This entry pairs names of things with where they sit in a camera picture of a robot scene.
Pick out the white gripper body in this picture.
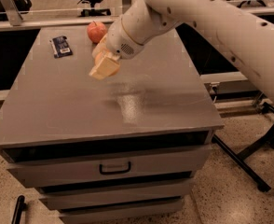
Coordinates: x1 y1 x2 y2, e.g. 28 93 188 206
106 17 144 59

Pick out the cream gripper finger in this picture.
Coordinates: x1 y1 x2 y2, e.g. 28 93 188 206
89 54 120 80
92 35 108 58

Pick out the orange fruit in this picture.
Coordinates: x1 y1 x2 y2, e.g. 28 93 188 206
94 52 104 64

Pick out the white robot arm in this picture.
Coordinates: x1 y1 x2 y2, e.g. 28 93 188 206
89 0 274 103

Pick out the blue rxbar blueberry wrapper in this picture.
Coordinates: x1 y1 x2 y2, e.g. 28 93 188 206
49 35 73 59

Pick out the red apple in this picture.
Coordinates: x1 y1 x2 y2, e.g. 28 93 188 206
87 21 107 44

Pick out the grey drawer cabinet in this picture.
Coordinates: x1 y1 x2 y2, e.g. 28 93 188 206
0 26 222 224

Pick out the black object on floor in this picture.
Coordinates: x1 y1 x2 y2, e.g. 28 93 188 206
11 195 27 224

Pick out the black robot stand base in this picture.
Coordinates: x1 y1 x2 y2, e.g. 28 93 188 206
212 102 274 193

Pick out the metal window frame rail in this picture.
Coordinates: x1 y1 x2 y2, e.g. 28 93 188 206
0 0 274 33

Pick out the black drawer handle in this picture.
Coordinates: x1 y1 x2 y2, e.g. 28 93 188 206
99 161 131 175

